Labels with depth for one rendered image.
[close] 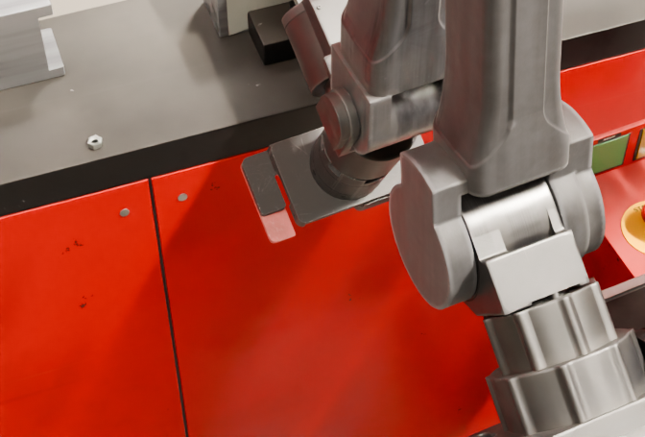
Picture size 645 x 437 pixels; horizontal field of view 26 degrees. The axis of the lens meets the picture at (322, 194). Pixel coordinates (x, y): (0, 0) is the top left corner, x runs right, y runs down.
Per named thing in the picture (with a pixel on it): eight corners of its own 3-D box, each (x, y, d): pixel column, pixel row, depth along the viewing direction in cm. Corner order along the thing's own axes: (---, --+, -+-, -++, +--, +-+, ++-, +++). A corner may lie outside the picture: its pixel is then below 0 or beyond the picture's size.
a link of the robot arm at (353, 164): (359, 167, 93) (435, 141, 94) (321, 74, 94) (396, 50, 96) (338, 194, 99) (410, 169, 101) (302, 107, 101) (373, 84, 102)
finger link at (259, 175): (226, 186, 113) (242, 154, 104) (307, 158, 115) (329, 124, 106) (257, 264, 112) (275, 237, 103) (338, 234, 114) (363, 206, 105)
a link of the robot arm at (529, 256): (514, 342, 76) (599, 308, 77) (452, 165, 76) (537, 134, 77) (456, 341, 85) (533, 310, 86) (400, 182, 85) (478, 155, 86)
